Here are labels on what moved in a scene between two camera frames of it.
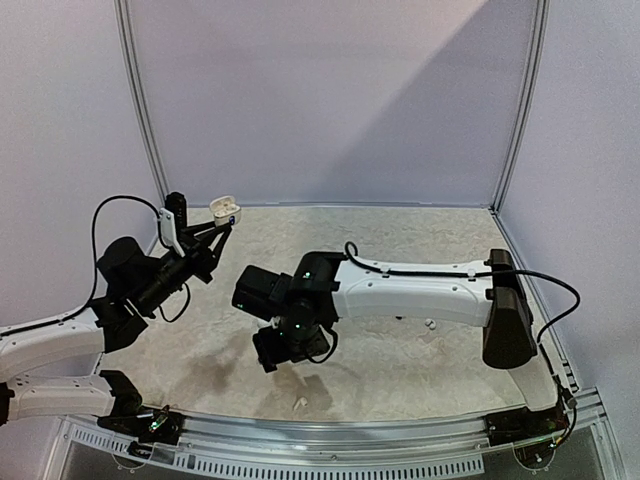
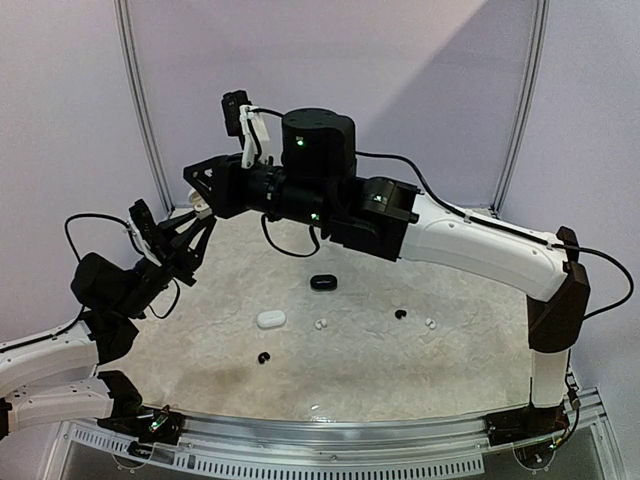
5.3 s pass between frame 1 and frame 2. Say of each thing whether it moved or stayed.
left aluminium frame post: stayed
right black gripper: moved
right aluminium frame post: stayed
